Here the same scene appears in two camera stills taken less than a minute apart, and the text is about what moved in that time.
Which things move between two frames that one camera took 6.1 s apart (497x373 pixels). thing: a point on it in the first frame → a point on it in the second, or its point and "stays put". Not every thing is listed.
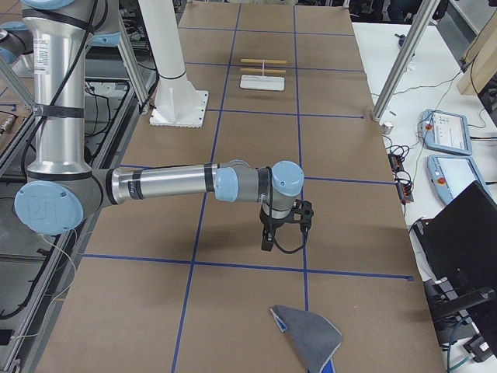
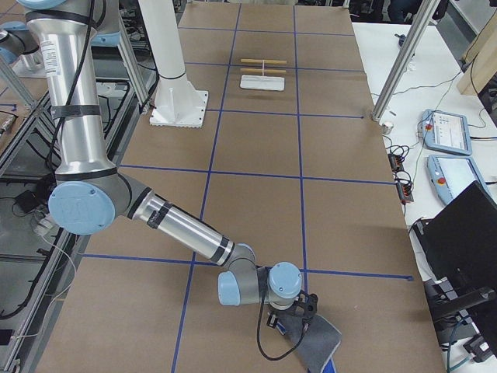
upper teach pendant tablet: [446, 131] stays put
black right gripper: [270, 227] → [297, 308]
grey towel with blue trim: [316, 338] stays put
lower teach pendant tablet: [451, 175] stays put
